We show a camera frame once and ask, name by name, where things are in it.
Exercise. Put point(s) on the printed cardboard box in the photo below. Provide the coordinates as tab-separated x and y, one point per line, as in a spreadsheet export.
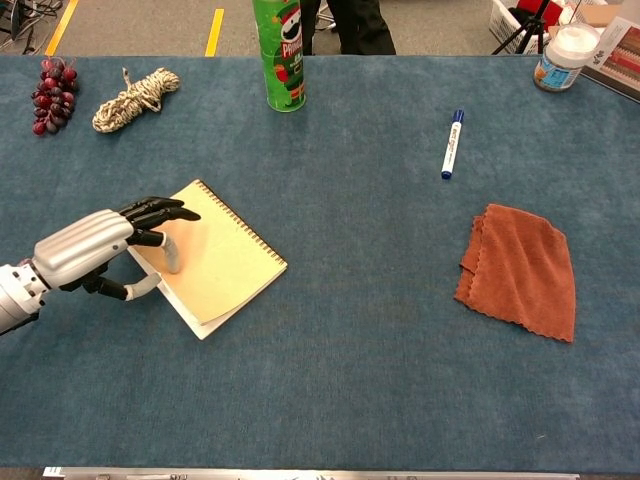
617	57

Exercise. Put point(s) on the black tripod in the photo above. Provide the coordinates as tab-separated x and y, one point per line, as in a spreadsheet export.
525	27

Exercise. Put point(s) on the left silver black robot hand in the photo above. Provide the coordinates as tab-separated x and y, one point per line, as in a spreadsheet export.
85	247

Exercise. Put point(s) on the yellow spiral notebook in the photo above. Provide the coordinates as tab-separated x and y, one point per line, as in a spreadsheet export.
225	265

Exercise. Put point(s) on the person in black trousers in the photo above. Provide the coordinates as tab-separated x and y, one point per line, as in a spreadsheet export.
362	25

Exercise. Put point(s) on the blue table cloth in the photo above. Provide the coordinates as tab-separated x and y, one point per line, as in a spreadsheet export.
350	300

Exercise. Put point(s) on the white plastic basket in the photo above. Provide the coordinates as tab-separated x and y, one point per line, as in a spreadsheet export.
505	22

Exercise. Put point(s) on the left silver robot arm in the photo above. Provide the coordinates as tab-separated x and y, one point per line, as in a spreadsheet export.
17	295

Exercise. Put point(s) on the yellow floor tape strip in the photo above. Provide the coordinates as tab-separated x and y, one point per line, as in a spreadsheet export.
62	26
215	32

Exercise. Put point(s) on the white lidded plastic jar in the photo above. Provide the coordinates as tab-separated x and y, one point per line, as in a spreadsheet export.
562	57

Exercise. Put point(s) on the orange microfiber cloth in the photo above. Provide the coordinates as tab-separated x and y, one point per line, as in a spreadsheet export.
522	272

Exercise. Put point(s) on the green Pringles can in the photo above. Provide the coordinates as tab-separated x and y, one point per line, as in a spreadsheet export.
282	60

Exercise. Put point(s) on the blue white marker pen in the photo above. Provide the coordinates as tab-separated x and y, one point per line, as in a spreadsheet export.
452	145

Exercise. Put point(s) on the red grape bunch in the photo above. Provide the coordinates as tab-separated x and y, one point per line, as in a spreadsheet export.
54	97

